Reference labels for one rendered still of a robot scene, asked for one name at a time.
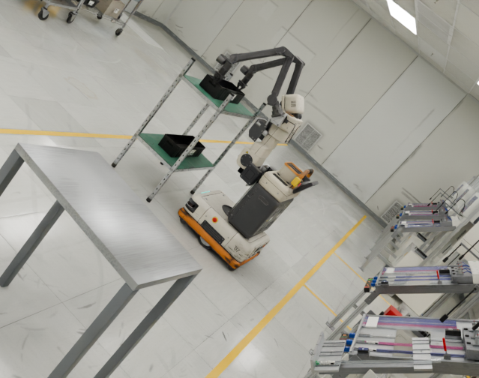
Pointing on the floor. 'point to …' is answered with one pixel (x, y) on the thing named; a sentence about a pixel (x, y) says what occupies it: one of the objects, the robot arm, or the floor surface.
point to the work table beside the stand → (100, 238)
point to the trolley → (59, 6)
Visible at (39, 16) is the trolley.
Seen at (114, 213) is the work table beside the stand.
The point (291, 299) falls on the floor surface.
